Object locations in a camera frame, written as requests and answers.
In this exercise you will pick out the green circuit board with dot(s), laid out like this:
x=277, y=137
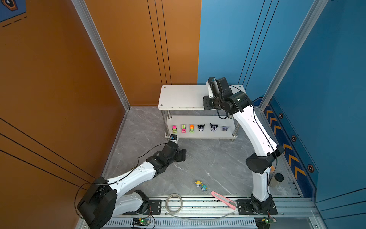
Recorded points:
x=141, y=223
x=264, y=223

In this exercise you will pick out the white two-tier shelf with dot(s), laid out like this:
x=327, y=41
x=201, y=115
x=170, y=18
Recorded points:
x=183, y=104

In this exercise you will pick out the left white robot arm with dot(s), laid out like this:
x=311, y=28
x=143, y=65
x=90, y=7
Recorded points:
x=106, y=198

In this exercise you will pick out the pink green toy truck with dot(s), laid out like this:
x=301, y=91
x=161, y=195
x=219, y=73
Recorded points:
x=174, y=129

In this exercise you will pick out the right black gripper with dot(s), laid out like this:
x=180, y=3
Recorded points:
x=206, y=103

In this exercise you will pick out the pink toy car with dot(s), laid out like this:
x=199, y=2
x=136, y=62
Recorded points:
x=183, y=128

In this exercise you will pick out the black purple figurine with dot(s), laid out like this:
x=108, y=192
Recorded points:
x=201, y=128
x=213, y=127

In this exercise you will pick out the black round cap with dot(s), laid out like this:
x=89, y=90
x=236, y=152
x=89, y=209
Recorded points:
x=276, y=179

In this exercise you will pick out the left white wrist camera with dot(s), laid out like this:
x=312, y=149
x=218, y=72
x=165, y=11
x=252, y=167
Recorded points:
x=174, y=138

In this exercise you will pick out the clear coiled tube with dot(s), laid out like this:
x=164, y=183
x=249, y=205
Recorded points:
x=205, y=208

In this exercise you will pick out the right green circuit board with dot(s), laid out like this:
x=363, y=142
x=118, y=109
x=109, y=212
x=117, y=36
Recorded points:
x=264, y=223

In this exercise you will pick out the yellow small figurine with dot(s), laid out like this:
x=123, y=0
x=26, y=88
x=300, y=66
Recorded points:
x=198, y=183

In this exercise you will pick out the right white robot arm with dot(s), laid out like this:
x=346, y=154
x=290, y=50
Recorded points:
x=266, y=150

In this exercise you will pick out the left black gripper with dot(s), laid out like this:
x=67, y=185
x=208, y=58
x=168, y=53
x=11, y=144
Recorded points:
x=181, y=154

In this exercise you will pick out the pink utility knife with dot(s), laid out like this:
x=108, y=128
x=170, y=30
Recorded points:
x=231, y=204

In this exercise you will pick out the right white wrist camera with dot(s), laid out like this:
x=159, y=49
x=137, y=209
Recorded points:
x=212, y=86

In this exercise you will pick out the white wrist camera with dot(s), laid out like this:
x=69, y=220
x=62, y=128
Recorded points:
x=174, y=138
x=212, y=86

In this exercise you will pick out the orange green toy car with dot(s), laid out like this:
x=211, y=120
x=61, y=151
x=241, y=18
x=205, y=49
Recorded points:
x=192, y=128

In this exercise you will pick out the left green circuit board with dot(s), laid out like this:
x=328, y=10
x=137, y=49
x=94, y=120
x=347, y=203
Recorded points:
x=141, y=223

